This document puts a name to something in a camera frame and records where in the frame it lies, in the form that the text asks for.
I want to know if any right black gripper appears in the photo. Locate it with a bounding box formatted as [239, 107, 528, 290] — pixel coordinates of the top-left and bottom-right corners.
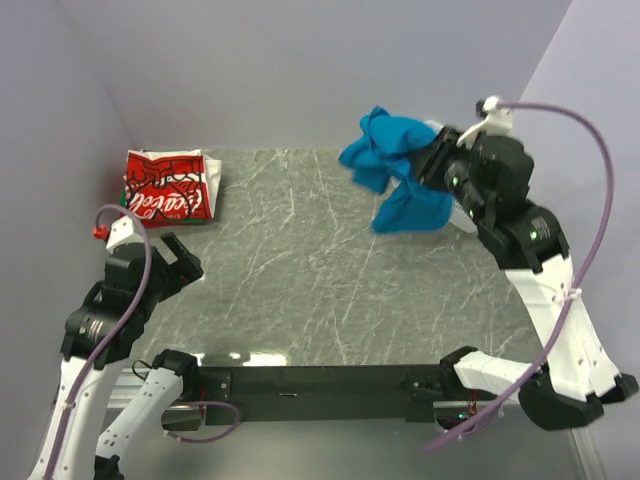
[405, 124, 490, 224]

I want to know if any blue t shirt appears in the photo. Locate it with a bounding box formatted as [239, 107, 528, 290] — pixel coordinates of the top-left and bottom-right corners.
[338, 106, 453, 235]

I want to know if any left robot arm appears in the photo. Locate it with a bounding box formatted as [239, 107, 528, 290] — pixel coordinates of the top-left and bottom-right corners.
[30, 227, 203, 479]

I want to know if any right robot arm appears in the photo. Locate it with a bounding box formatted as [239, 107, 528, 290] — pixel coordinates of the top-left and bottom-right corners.
[411, 126, 639, 431]

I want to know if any white plastic basket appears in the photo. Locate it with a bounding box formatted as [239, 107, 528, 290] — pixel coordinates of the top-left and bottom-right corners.
[424, 120, 477, 234]

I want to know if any folded red Coca-Cola shirt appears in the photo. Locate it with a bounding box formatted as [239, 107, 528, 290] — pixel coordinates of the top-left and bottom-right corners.
[120, 149, 222, 228]

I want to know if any black base bar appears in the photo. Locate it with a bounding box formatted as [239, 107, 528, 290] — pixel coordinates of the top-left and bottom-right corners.
[140, 363, 496, 426]

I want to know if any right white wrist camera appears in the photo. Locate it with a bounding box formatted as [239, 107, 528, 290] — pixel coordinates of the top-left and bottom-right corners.
[457, 95, 513, 147]

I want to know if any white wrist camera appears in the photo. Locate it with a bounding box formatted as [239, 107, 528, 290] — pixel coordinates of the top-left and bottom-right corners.
[92, 217, 138, 253]
[457, 95, 513, 147]

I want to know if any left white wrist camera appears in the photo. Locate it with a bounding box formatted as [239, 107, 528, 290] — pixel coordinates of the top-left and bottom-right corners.
[92, 217, 138, 253]

